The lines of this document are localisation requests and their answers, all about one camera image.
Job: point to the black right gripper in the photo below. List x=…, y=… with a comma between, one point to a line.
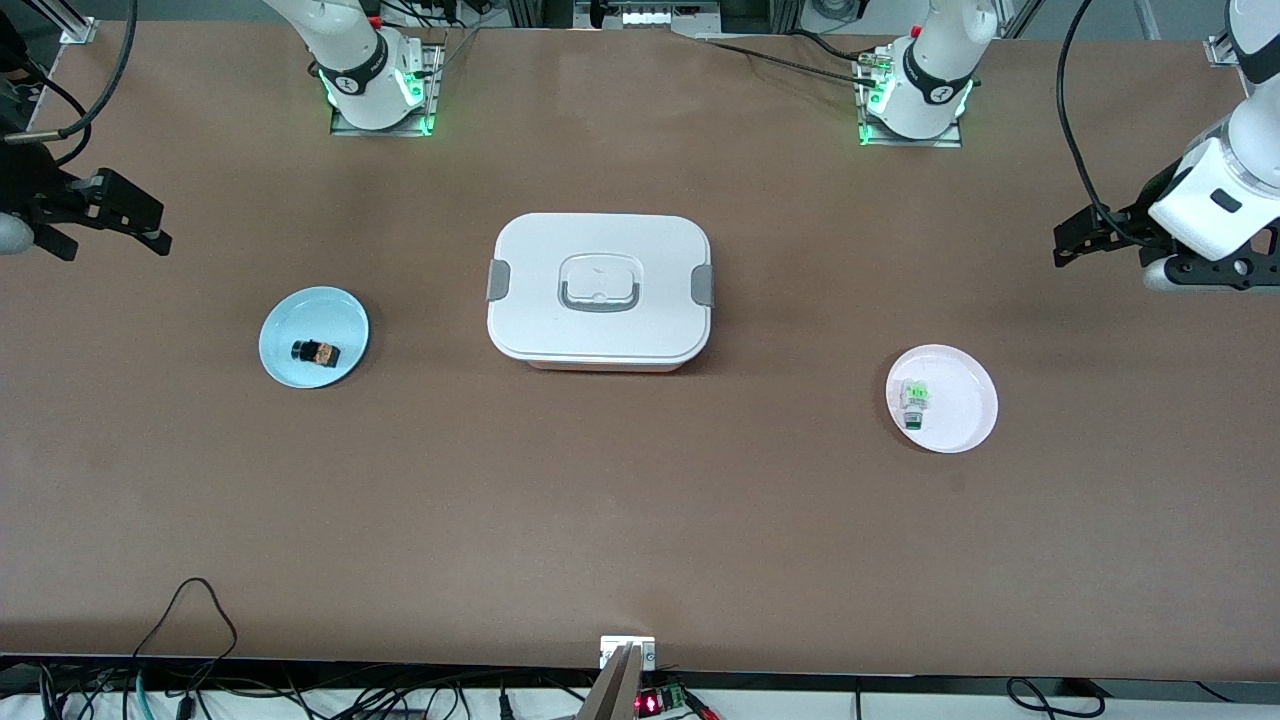
x=32, y=190

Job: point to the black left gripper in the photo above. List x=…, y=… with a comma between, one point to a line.
x=1146, y=213

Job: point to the orange and black switch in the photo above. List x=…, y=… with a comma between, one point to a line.
x=322, y=353

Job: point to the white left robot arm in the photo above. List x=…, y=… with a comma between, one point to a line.
x=1195, y=210

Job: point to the light blue round plate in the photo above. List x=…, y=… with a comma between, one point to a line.
x=300, y=315

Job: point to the pale pink round plate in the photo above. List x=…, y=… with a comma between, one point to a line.
x=960, y=400

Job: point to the white lidded storage box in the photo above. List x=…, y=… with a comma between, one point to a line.
x=540, y=320

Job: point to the white power strip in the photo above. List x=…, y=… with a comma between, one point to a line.
x=660, y=14

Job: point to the green terminal block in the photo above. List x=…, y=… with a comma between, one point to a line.
x=675, y=695

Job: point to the circuit board with red light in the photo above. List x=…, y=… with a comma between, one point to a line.
x=650, y=703

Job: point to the grey aluminium profile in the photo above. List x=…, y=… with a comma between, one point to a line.
x=615, y=695

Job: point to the aluminium frame post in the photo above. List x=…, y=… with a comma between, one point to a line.
x=78, y=25
x=1218, y=45

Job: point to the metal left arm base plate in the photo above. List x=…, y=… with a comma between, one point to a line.
x=935, y=143

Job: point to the green and white switch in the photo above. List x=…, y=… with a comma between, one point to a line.
x=915, y=397

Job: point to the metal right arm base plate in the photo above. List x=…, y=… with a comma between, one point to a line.
x=437, y=70

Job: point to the white metal edge bracket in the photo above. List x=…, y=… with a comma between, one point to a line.
x=610, y=650

